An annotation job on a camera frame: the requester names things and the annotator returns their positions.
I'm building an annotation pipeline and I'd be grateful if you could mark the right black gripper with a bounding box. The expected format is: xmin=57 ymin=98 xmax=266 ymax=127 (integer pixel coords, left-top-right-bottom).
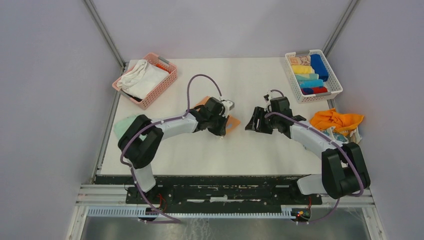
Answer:
xmin=244 ymin=106 xmax=279 ymax=135

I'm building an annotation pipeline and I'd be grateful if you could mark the orange polka dot towel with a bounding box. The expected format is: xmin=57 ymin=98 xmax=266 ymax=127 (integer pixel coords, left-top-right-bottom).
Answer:
xmin=192 ymin=96 xmax=241 ymax=135

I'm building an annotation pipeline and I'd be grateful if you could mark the bright orange towel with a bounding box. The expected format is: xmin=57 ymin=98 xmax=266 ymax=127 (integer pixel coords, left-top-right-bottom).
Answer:
xmin=309 ymin=108 xmax=365 ymax=137

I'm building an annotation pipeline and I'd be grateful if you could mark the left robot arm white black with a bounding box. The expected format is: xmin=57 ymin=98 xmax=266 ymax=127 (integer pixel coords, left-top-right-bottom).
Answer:
xmin=113 ymin=104 xmax=231 ymax=204

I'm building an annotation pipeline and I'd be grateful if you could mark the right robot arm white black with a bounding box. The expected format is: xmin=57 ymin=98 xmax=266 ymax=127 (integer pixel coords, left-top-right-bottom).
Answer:
xmin=245 ymin=95 xmax=371 ymax=204

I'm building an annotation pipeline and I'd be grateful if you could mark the red blue rolled towel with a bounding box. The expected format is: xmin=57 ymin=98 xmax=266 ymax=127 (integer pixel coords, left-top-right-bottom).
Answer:
xmin=301 ymin=86 xmax=328 ymax=95

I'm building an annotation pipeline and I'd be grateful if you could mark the light blue rolled towel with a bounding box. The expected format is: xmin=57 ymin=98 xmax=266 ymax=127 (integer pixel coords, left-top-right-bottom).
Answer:
xmin=298 ymin=79 xmax=324 ymax=89

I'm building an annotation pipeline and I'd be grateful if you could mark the teal rolled towel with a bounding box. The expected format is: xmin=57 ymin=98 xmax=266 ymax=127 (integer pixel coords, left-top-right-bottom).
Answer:
xmin=294 ymin=73 xmax=319 ymax=82

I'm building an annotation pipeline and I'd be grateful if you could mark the yellow rolled towel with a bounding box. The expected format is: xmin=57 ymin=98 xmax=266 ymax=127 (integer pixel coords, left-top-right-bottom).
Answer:
xmin=291 ymin=65 xmax=315 ymax=75

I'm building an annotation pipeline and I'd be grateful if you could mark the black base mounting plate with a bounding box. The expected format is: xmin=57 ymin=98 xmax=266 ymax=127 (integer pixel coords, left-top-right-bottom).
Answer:
xmin=94 ymin=174 xmax=323 ymax=215

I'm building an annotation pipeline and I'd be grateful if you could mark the white plastic basket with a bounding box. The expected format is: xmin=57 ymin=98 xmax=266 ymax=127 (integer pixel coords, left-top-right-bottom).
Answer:
xmin=283 ymin=49 xmax=343 ymax=104

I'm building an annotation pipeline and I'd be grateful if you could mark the beige printed rolled towel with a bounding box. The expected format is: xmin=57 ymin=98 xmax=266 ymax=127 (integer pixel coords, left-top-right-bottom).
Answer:
xmin=288 ymin=55 xmax=311 ymax=66

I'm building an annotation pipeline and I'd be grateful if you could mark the red item in basket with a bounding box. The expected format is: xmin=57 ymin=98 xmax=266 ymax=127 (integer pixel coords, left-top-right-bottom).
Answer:
xmin=155 ymin=64 xmax=169 ymax=72

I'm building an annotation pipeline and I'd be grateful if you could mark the dark blue rolled towel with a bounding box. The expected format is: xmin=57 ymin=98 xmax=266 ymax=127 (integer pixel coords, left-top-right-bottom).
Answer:
xmin=310 ymin=54 xmax=329 ymax=82

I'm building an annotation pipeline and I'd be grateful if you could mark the white cloth in basket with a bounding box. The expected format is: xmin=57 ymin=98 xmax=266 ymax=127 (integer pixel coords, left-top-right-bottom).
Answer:
xmin=116 ymin=59 xmax=169 ymax=99

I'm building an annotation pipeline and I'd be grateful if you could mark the patterned white blue towel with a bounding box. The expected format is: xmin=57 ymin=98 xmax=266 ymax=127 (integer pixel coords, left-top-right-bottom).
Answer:
xmin=321 ymin=126 xmax=363 ymax=144

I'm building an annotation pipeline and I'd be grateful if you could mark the mint green folded towel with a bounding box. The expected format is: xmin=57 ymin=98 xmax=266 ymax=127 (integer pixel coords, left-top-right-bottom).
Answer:
xmin=113 ymin=115 xmax=137 ymax=141

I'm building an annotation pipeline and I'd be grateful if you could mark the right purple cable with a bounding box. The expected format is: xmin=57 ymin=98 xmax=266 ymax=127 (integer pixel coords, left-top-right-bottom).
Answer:
xmin=263 ymin=89 xmax=365 ymax=225

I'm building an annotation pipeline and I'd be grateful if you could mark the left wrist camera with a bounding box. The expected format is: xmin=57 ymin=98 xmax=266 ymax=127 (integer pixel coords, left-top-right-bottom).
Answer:
xmin=220 ymin=99 xmax=235 ymax=118

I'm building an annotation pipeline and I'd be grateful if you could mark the white slotted cable duct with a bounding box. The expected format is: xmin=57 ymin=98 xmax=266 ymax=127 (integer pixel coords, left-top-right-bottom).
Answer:
xmin=87 ymin=206 xmax=295 ymax=220

